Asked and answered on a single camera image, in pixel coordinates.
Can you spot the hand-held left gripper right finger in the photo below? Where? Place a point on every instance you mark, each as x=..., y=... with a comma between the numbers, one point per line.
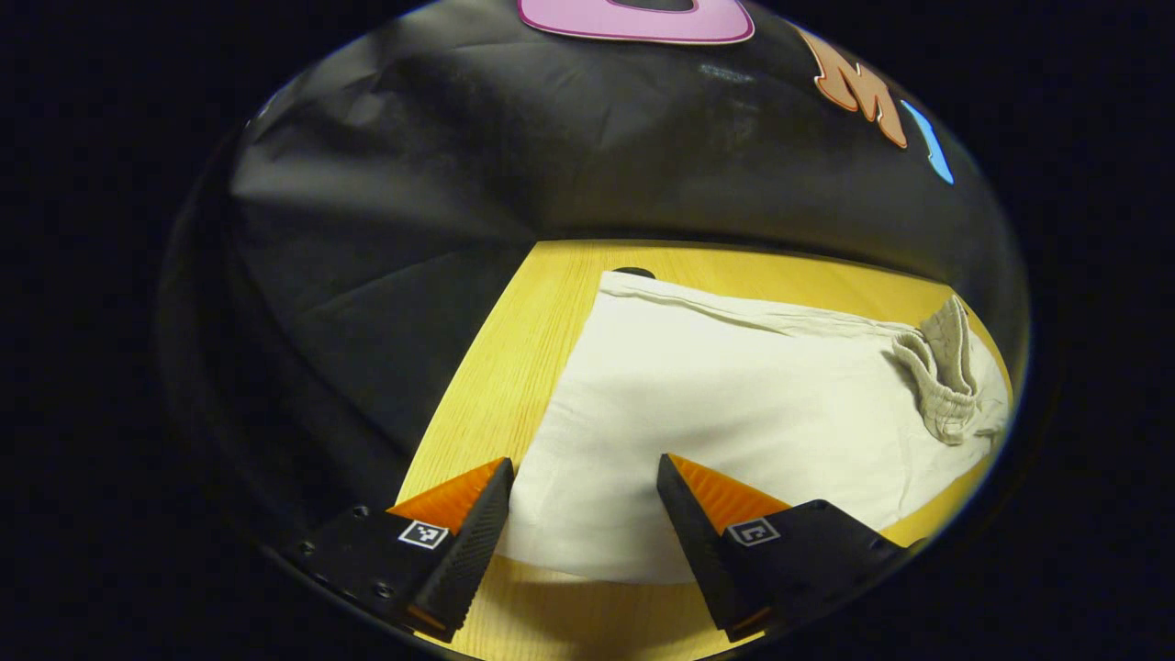
x=693, y=551

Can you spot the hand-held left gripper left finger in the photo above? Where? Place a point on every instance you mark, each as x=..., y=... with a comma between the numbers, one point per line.
x=473, y=551

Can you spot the white jeans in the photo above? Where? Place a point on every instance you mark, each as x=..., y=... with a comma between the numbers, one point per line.
x=734, y=395

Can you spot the black backdrop cloth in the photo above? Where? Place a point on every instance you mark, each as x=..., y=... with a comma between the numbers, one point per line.
x=551, y=156

